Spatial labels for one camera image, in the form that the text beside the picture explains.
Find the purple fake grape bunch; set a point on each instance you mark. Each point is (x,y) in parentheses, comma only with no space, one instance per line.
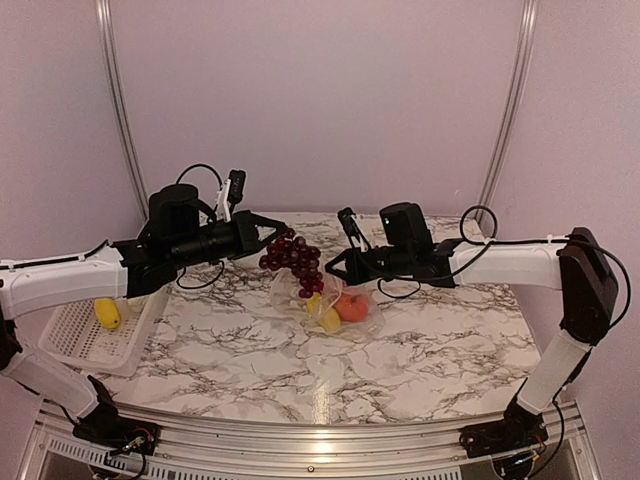
(292,251)

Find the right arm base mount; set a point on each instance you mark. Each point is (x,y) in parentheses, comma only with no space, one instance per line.
(500,436)

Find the white perforated plastic basket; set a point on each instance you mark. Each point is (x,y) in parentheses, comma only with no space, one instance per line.
(74,336)

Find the yellow fake lemon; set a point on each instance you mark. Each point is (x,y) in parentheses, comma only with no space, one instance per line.
(322,314)

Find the yellow fake banana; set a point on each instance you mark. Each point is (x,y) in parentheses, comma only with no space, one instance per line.
(107,313)

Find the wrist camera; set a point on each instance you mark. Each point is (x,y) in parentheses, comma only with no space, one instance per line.
(230,194)
(348,220)

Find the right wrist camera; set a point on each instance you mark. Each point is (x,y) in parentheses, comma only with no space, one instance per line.
(348,220)

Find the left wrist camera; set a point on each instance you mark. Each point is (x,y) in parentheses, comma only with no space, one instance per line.
(230,194)

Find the clear zip top bag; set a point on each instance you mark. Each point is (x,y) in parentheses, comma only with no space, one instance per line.
(283,296)

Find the aluminium corner post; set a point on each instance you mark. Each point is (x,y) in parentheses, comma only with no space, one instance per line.
(118,101)
(515,91)

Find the left aluminium corner post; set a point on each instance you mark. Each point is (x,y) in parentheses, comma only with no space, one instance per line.
(118,101)

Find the right aluminium corner post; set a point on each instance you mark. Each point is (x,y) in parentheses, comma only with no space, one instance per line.
(515,91)

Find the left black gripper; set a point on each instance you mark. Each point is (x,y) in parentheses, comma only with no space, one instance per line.
(246,236)

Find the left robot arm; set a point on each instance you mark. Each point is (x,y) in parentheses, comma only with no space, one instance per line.
(182,231)

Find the aluminium front rail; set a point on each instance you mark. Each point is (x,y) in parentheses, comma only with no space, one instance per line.
(191,447)

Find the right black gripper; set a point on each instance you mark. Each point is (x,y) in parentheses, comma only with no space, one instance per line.
(356,273)

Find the orange fake tomato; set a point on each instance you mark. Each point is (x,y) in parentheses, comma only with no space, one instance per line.
(352,308)

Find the white fake cauliflower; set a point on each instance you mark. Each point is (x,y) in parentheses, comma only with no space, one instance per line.
(135,304)

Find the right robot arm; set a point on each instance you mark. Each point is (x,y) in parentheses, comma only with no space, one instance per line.
(574,265)

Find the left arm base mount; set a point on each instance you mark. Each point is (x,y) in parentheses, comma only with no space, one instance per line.
(122,436)

